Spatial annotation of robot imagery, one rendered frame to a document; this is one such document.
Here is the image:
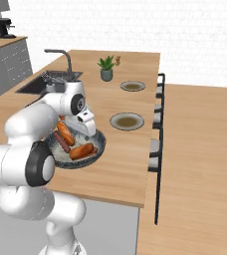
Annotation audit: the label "black-framed grey stool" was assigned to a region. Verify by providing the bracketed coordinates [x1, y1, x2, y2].
[146, 136, 164, 226]
[151, 103, 165, 131]
[155, 72, 166, 101]

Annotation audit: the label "dark red sausage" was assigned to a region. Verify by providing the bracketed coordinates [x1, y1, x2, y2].
[53, 130, 72, 154]
[85, 145, 100, 158]

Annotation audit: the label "orange-brown bun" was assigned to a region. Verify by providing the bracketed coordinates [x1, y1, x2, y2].
[56, 115, 77, 147]
[69, 142, 96, 161]

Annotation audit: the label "dark sink basin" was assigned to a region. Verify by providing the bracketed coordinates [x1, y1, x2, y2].
[15, 70, 85, 96]

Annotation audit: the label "black coffee machine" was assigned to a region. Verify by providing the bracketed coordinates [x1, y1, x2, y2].
[0, 17, 17, 40]

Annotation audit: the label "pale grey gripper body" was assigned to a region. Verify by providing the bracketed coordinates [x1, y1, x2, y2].
[66, 119, 98, 137]

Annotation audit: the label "green plant in grey pot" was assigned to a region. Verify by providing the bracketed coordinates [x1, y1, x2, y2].
[97, 55, 116, 83]

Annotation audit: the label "dark grey tap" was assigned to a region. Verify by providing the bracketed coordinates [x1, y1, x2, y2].
[44, 49, 74, 75]

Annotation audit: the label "grey base cupboards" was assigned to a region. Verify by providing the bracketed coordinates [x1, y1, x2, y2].
[0, 36, 34, 105]

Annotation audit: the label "dark grey bowl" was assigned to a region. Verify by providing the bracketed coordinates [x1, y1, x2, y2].
[45, 127, 108, 170]

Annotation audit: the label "grey plate with brown centre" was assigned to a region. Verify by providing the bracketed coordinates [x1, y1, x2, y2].
[119, 80, 146, 93]
[109, 112, 145, 131]

